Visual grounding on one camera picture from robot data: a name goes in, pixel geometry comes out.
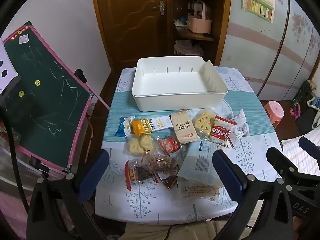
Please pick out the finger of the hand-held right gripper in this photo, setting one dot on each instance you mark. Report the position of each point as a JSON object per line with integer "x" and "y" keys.
{"x": 277, "y": 156}
{"x": 308, "y": 144}

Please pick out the small red snack packet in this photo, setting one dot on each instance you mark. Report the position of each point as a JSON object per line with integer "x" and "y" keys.
{"x": 170, "y": 145}

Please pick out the wooden corner shelf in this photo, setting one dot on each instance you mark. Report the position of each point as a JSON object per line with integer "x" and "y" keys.
{"x": 220, "y": 17}

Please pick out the pink toy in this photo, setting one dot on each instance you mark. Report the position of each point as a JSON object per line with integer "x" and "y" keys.
{"x": 295, "y": 112}

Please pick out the orange and white snack bar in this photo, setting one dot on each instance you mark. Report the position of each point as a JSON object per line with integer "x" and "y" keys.
{"x": 150, "y": 126}

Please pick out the pale blue packet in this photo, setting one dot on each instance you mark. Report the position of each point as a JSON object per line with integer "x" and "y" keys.
{"x": 200, "y": 162}

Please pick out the tree print tablecloth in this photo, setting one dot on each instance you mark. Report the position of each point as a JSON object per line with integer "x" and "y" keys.
{"x": 255, "y": 160}

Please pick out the clear packet of biscuits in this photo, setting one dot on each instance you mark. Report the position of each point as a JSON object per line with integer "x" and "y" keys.
{"x": 197, "y": 191}

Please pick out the brown wooden door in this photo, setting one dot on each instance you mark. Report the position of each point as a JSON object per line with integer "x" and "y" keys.
{"x": 130, "y": 17}

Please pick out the white perforated board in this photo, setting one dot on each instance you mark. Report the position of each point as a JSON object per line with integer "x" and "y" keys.
{"x": 7, "y": 70}

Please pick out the beige cracker packet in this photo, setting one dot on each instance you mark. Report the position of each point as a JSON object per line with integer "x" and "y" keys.
{"x": 185, "y": 127}

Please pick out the red-edged dark snack packet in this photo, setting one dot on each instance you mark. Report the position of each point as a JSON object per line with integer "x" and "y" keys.
{"x": 137, "y": 176}

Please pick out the pastel flowered wardrobe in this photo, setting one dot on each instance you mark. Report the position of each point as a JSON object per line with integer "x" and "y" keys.
{"x": 282, "y": 55}

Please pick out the checkered blanket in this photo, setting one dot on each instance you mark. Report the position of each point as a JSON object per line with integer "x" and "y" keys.
{"x": 290, "y": 152}

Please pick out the red and white cookie packet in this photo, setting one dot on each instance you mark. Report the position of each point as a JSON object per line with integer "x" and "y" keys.
{"x": 222, "y": 132}

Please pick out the pink framed chalkboard easel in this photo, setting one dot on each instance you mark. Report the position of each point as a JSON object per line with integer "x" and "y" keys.
{"x": 50, "y": 100}

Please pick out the small dark brown snack packet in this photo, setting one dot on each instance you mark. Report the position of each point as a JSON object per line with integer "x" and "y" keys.
{"x": 170, "y": 182}

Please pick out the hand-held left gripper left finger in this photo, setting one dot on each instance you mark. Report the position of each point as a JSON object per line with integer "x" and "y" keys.
{"x": 100, "y": 166}

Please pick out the wall poster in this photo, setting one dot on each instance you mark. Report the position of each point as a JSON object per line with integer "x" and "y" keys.
{"x": 257, "y": 2}

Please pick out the white crinkled snack packet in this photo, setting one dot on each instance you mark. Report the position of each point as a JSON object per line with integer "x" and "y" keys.
{"x": 240, "y": 126}

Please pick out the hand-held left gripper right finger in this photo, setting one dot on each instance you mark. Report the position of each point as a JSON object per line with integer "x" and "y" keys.
{"x": 225, "y": 171}

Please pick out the dark green bag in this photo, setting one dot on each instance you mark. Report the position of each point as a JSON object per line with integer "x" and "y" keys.
{"x": 303, "y": 92}

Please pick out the small shelf trinkets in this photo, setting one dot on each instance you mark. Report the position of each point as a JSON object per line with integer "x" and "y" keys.
{"x": 180, "y": 22}

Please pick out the clear packet of brown nuts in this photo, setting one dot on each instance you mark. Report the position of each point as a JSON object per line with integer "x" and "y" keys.
{"x": 158, "y": 162}

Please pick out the blue snack packet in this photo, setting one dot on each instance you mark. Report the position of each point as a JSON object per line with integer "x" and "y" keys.
{"x": 126, "y": 127}

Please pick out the pink plastic stool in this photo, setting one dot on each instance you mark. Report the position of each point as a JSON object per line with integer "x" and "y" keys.
{"x": 273, "y": 110}

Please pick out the pile of folded cloths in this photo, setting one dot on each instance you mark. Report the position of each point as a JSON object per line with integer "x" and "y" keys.
{"x": 187, "y": 47}

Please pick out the person's beige trousers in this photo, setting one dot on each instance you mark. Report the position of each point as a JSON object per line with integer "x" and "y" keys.
{"x": 140, "y": 232}

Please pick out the white plastic storage bin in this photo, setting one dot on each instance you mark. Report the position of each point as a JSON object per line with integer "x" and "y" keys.
{"x": 175, "y": 82}

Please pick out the clear packet of yellow cookies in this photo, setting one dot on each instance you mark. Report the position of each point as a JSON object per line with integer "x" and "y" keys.
{"x": 203, "y": 123}
{"x": 140, "y": 145}

